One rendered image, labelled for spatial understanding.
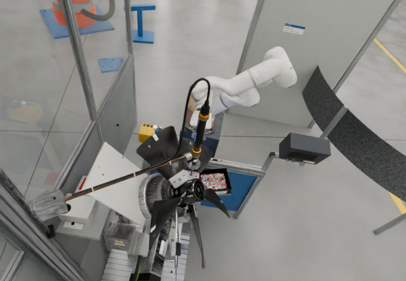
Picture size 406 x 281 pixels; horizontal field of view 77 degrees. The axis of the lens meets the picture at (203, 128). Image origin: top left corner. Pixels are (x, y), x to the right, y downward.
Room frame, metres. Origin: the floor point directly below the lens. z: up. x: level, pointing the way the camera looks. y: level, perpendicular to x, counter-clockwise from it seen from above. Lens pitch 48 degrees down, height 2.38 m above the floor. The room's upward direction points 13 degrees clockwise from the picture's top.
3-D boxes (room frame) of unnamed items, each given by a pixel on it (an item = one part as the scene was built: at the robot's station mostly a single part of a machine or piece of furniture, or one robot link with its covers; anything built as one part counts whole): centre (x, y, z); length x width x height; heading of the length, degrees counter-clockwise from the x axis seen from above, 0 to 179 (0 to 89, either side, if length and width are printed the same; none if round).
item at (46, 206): (0.35, 0.50, 1.39); 0.10 x 0.07 x 0.08; 128
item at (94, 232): (0.59, 0.55, 0.84); 0.36 x 0.24 x 0.03; 3
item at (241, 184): (1.10, -0.07, 0.45); 0.82 x 0.01 x 0.66; 93
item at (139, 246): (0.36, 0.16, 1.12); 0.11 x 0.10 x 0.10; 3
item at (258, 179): (1.13, -0.50, 0.39); 0.04 x 0.04 x 0.78; 3
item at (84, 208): (0.51, 0.58, 0.91); 0.17 x 0.16 x 0.11; 93
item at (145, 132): (1.08, 0.32, 1.02); 0.16 x 0.10 x 0.11; 93
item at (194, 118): (0.84, 0.02, 1.51); 0.11 x 0.10 x 0.07; 3
